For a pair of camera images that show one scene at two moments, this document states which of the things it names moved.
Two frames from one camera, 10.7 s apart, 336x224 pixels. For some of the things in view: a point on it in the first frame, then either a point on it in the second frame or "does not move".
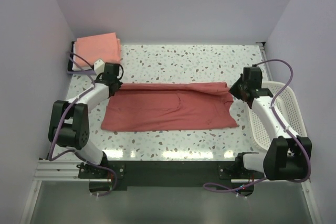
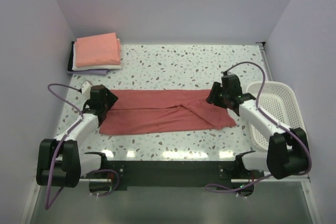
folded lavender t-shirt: [89, 72] does not move
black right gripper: [233, 89] to [212, 97]
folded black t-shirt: [71, 59] does not move
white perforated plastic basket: [286, 99] does not move
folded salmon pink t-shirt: [106, 47] does not move
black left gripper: [119, 83] to [111, 99]
